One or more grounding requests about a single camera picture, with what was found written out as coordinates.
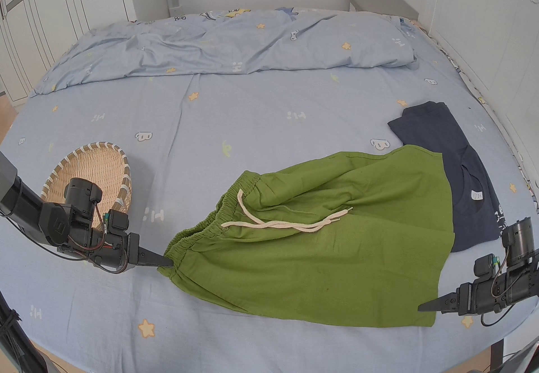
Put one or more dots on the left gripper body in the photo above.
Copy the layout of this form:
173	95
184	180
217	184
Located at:
113	253

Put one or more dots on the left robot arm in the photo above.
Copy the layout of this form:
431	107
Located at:
25	203

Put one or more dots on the dark blue T-shirt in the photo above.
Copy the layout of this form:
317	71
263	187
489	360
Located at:
429	131

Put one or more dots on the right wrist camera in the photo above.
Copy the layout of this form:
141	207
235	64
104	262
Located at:
484	268

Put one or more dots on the pale blue quilt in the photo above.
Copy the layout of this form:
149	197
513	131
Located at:
210	47

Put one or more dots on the white wardrobe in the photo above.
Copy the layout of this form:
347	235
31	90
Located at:
42	5

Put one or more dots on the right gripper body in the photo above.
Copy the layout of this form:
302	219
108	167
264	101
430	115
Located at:
484	295

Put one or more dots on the round woven basket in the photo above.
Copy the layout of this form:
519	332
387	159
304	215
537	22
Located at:
92	165

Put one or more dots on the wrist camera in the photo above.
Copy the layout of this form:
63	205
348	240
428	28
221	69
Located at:
484	268
118	222

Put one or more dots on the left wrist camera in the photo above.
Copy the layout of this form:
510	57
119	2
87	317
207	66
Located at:
118	222

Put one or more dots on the green shorts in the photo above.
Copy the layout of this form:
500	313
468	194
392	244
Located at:
337	236

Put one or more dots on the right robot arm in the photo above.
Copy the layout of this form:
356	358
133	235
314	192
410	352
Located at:
520	241

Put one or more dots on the grey bedside table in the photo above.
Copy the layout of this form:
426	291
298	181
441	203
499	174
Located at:
379	3

